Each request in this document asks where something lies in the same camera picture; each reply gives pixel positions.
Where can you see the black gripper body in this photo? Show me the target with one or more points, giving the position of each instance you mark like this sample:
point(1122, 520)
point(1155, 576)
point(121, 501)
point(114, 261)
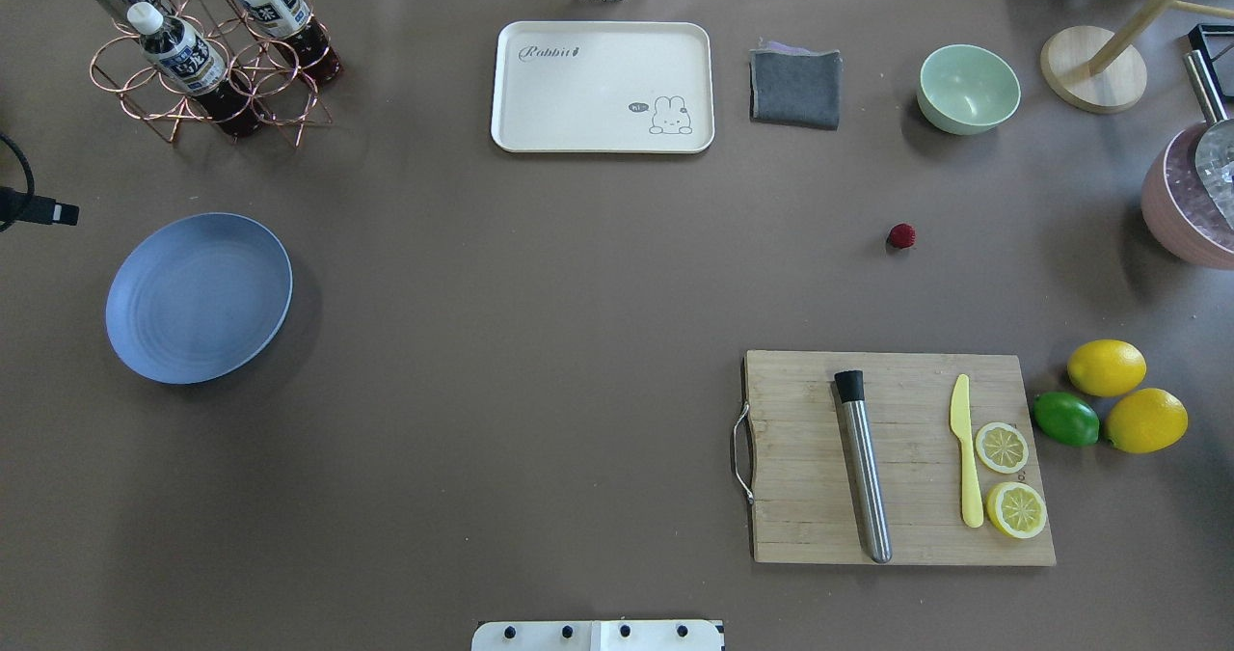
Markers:
point(37, 209)

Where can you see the blue round plate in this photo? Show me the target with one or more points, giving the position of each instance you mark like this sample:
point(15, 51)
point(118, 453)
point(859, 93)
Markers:
point(199, 298)

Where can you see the red strawberry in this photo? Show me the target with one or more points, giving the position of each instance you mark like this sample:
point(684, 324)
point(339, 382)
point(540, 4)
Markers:
point(902, 236)

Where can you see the tea bottle front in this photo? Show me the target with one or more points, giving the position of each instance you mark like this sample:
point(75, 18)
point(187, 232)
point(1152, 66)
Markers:
point(196, 68)

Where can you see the tea bottle right rear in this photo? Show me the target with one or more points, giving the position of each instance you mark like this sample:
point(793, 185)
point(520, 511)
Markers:
point(299, 38)

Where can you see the cream rabbit tray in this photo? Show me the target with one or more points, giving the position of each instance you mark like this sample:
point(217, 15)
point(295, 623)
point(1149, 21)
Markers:
point(603, 87)

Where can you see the grey folded cloth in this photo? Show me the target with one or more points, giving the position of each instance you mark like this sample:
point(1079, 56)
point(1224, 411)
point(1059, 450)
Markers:
point(796, 86)

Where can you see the wooden cutting board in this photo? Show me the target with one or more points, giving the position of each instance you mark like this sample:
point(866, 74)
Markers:
point(804, 509)

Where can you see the steel muddler black tip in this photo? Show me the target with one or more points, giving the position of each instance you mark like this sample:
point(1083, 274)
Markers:
point(872, 518)

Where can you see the mint green bowl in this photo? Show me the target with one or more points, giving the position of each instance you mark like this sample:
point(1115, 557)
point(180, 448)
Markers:
point(963, 89)

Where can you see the yellow plastic knife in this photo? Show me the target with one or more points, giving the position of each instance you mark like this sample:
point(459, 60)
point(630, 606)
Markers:
point(961, 426)

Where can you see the lemon half upper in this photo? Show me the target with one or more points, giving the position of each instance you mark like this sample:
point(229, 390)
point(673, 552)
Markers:
point(1001, 448)

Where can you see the lemon half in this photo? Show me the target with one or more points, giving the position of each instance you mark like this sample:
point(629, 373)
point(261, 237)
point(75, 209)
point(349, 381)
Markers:
point(1016, 509)
point(1001, 448)

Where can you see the lemon half lower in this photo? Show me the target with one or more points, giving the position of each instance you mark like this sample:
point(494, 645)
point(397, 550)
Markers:
point(1016, 509)

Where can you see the green lime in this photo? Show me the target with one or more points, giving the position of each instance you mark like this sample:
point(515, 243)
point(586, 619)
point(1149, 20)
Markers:
point(1066, 418)

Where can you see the wooden cup stand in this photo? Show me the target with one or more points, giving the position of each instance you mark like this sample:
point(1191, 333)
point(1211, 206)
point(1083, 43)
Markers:
point(1099, 71)

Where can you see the yellow lemon far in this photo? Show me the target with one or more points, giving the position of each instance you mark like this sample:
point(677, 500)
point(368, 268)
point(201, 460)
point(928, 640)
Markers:
point(1106, 367)

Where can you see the yellow lemon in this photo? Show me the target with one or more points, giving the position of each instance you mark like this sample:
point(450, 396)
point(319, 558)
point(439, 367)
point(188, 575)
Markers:
point(1147, 420)
point(1106, 367)

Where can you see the yellow lemon near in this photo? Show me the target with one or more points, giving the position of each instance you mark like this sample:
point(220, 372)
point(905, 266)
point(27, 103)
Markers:
point(1147, 420)

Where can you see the pink ice bowl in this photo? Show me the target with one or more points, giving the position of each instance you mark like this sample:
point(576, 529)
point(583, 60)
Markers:
point(1177, 208)

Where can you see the metal ice scoop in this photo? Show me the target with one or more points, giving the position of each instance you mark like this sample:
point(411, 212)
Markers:
point(1214, 152)

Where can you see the copper wire bottle rack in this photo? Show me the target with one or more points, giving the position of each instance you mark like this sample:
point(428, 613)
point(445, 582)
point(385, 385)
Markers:
point(284, 98)

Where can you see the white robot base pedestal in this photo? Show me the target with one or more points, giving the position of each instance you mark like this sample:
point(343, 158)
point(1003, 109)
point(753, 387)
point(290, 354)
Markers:
point(619, 634)

